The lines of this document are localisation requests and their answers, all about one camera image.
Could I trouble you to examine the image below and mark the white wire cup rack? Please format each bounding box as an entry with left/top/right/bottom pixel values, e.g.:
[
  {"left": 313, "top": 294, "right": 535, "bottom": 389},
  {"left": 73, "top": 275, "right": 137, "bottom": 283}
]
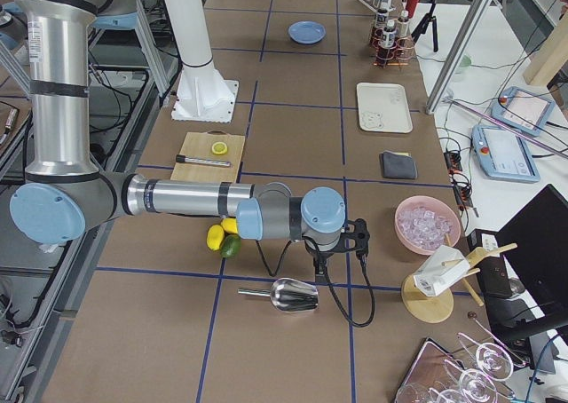
[{"left": 358, "top": 0, "right": 391, "bottom": 12}]

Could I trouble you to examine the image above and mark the steel ice scoop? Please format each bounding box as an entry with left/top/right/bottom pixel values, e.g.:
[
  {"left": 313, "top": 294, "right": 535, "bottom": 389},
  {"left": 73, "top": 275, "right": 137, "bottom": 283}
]
[{"left": 238, "top": 278, "right": 319, "bottom": 312}]

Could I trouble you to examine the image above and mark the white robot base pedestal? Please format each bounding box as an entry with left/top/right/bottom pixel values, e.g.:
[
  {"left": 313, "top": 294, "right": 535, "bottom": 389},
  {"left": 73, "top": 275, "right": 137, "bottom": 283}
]
[{"left": 164, "top": 0, "right": 239, "bottom": 123}]

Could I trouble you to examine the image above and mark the cream bear tray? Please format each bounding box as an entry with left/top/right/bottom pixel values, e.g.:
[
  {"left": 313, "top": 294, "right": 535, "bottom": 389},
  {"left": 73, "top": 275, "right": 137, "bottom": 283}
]
[{"left": 356, "top": 83, "right": 413, "bottom": 134}]

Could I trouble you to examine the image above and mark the half lemon slice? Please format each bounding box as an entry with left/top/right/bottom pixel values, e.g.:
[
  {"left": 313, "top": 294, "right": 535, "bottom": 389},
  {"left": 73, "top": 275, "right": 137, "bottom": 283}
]
[{"left": 210, "top": 141, "right": 228, "bottom": 155}]

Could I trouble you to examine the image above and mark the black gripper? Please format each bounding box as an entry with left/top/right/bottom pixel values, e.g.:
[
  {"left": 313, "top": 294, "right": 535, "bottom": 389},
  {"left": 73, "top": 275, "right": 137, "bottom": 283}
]
[{"left": 312, "top": 218, "right": 370, "bottom": 276}]

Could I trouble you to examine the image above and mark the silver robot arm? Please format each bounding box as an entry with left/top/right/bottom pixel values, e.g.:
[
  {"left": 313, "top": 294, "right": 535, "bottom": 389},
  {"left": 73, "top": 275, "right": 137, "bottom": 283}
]
[{"left": 10, "top": 0, "right": 369, "bottom": 276}]

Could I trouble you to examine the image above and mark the wooden cup stand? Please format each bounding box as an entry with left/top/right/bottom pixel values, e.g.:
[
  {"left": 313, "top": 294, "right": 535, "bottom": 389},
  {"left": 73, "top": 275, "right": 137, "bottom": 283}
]
[{"left": 401, "top": 243, "right": 517, "bottom": 323}]

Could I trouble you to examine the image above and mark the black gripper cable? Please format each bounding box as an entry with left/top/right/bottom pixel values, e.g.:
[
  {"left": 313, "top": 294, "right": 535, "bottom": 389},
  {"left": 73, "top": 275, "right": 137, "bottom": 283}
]
[{"left": 256, "top": 238, "right": 376, "bottom": 328}]

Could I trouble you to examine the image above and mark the black camera tripod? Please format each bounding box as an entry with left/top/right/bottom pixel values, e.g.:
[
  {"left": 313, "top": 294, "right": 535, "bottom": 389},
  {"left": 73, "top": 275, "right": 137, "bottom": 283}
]
[{"left": 411, "top": 0, "right": 439, "bottom": 52}]

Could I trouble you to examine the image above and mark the grey folded cloth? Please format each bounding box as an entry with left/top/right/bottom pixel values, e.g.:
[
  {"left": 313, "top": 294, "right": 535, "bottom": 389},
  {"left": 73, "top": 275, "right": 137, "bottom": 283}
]
[{"left": 379, "top": 151, "right": 418, "bottom": 179}]

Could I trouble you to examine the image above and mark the green avocado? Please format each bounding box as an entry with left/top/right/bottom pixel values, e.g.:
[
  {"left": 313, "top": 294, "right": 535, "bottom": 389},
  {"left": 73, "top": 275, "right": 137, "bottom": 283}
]
[{"left": 219, "top": 234, "right": 241, "bottom": 258}]

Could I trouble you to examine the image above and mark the copper wire bottle rack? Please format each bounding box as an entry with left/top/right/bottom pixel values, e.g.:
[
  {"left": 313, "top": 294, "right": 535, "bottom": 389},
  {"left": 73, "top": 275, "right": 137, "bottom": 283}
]
[{"left": 370, "top": 28, "right": 414, "bottom": 67}]

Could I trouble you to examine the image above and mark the wine glass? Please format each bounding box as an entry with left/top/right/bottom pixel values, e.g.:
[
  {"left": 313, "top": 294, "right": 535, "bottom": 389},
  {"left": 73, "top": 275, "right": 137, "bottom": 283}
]
[
  {"left": 444, "top": 359, "right": 497, "bottom": 403},
  {"left": 474, "top": 333, "right": 514, "bottom": 382}
]

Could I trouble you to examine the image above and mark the aluminium frame post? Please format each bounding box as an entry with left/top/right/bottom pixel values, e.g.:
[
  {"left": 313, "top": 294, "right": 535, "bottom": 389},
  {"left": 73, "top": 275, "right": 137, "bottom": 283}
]
[{"left": 425, "top": 0, "right": 492, "bottom": 115}]

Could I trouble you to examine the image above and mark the yellow lemon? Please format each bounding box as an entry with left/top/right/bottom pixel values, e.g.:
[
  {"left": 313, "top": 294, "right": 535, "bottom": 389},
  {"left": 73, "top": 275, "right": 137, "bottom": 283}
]
[
  {"left": 206, "top": 225, "right": 225, "bottom": 251},
  {"left": 220, "top": 217, "right": 239, "bottom": 234}
]

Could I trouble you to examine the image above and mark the black monitor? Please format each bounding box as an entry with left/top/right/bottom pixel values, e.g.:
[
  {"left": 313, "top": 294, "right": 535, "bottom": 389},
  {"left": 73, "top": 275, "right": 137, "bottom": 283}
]
[{"left": 481, "top": 183, "right": 568, "bottom": 346}]

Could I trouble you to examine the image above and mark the blue plate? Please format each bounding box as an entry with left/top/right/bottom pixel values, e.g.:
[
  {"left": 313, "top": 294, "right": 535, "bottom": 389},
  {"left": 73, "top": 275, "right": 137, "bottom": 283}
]
[{"left": 288, "top": 20, "right": 327, "bottom": 45}]

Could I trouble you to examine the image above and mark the blue teach pendant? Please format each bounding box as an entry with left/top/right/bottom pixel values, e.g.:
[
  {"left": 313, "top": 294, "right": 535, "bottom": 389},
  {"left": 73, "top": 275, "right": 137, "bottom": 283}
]
[
  {"left": 491, "top": 86, "right": 554, "bottom": 137},
  {"left": 471, "top": 125, "right": 540, "bottom": 183}
]

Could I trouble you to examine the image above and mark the wooden cutting board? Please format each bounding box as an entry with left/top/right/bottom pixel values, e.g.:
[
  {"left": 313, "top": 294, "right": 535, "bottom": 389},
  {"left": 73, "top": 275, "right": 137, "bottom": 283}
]
[{"left": 170, "top": 132, "right": 245, "bottom": 183}]

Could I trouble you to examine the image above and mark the tea bottle white cap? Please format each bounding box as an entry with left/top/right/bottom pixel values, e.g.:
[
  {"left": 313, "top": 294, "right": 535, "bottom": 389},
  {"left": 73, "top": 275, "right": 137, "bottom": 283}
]
[{"left": 375, "top": 8, "right": 389, "bottom": 48}]

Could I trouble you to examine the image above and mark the steel muddler black cap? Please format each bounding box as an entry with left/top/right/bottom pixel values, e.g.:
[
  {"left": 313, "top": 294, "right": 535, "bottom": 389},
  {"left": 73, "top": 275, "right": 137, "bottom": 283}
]
[{"left": 175, "top": 154, "right": 232, "bottom": 168}]

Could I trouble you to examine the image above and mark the pink bowl with ice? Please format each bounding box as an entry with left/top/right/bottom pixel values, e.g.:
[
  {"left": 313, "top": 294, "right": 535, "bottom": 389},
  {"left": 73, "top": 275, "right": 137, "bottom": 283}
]
[{"left": 394, "top": 195, "right": 462, "bottom": 256}]

